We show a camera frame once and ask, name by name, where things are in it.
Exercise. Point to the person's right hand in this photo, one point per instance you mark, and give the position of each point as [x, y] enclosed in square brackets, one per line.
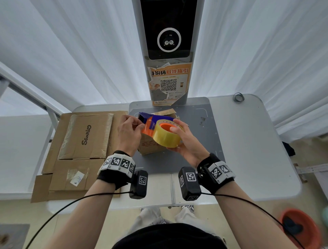
[192, 151]

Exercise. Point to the person's left hand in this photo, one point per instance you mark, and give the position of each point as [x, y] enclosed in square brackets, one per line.
[128, 138]

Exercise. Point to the large cardboard box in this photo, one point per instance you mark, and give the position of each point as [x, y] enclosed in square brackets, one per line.
[117, 121]

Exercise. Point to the red print cardboard box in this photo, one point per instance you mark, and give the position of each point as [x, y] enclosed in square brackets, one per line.
[148, 147]

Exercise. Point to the blue orange tape dispenser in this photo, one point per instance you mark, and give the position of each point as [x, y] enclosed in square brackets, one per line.
[164, 139]
[159, 118]

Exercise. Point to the person's right forearm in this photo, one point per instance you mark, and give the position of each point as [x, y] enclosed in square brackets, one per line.
[246, 218]

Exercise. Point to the person's left forearm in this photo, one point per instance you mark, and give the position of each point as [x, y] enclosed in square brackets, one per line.
[84, 218]

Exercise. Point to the white sneaker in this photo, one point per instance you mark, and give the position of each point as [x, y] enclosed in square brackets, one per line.
[190, 207]

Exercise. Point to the grey trousers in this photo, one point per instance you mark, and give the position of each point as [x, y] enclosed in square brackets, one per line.
[148, 218]

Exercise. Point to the grey scanner kiosk with poster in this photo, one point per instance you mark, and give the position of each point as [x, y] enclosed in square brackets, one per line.
[174, 71]

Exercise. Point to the black shirt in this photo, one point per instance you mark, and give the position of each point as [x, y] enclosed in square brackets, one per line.
[169, 238]

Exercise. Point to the white perforated metal bar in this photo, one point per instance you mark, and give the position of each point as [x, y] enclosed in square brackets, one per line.
[315, 168]

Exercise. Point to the black object in basin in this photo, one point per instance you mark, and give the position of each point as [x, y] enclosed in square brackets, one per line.
[292, 225]

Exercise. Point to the grey scanning mat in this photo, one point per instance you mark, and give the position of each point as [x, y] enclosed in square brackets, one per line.
[169, 15]

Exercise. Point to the orange plastic basin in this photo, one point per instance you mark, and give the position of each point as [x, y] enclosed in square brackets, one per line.
[307, 220]

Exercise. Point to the teal plastic bucket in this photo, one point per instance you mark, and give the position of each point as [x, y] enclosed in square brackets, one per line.
[326, 213]

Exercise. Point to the grey printed floor mat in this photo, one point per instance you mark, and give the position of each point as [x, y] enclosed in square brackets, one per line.
[15, 236]

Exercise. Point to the white metal frame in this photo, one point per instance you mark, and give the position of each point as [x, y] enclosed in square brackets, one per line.
[25, 91]

